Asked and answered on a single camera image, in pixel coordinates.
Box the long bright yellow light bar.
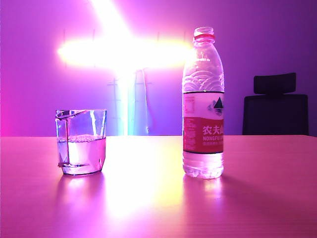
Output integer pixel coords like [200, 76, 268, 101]
[56, 39, 194, 68]

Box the clear faceted glass mug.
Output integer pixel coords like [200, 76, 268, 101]
[54, 108, 107, 177]

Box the black office chair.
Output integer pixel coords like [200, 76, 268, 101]
[242, 72, 310, 136]

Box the cyan white light tube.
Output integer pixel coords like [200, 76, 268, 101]
[119, 67, 132, 136]

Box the thin hanging cable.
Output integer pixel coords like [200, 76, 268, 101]
[138, 67, 151, 135]

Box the clear red-label water bottle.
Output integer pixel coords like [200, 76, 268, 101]
[182, 26, 225, 179]

